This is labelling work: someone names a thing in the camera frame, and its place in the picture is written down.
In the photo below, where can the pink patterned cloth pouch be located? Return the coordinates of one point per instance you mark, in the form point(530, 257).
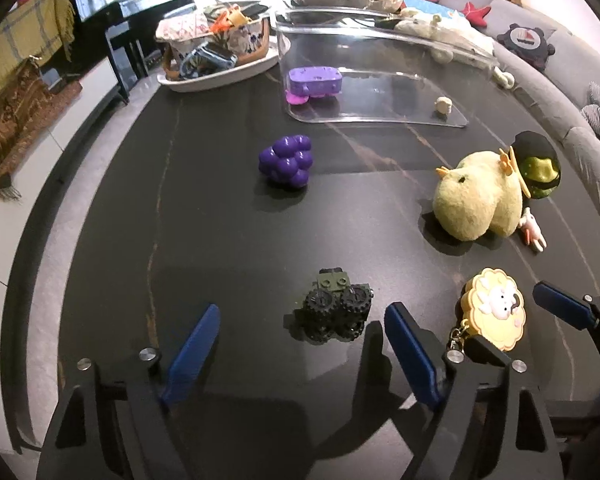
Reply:
point(182, 27)

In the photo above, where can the pile of foil packets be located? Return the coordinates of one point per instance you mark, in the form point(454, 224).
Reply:
point(240, 7)

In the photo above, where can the purple toy camera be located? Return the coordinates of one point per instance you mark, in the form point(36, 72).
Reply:
point(312, 80)

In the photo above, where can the black marble desktop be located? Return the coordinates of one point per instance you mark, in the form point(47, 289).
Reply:
point(205, 210)

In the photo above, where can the white low cabinet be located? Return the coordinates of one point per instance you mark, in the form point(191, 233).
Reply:
point(35, 160)

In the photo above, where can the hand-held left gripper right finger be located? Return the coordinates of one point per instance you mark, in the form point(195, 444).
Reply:
point(412, 355)

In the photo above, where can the grey sofa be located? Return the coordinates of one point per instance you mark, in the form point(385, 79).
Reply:
point(545, 85)

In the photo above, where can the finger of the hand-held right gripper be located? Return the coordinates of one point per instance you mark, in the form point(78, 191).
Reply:
point(562, 302)
point(487, 352)

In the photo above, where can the clear plastic bin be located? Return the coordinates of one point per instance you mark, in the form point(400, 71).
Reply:
point(380, 85)

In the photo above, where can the pink pig figurine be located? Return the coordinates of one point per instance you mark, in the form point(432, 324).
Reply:
point(532, 230)

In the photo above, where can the orange plastic toy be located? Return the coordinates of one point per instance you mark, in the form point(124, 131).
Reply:
point(227, 17)

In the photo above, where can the black green toy truck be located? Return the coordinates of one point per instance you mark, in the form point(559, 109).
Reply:
point(330, 310)

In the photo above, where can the brown patterned throw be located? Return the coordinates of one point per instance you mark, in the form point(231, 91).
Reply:
point(10, 125)

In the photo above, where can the red starfish plush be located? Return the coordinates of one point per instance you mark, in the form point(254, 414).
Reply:
point(477, 12)

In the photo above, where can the small cream figurine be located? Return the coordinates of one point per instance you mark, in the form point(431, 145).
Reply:
point(443, 106)

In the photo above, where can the navy bear cushion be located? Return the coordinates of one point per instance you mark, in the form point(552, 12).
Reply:
point(525, 42)

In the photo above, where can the yellow plush chick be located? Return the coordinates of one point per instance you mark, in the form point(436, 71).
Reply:
point(475, 200)

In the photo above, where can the white plush llama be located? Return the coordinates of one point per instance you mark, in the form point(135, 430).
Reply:
point(460, 27)

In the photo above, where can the purple grape toy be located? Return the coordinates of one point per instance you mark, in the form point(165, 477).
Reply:
point(285, 162)

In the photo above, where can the light blue cloth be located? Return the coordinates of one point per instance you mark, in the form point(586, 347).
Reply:
point(435, 7)

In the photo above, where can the black and green ball toy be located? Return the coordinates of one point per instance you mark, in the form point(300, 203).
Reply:
point(540, 170)

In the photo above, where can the yellow plaid blanket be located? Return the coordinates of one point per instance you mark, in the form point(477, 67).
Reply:
point(15, 45)

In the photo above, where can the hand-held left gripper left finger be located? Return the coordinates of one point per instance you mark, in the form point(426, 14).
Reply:
point(190, 355)

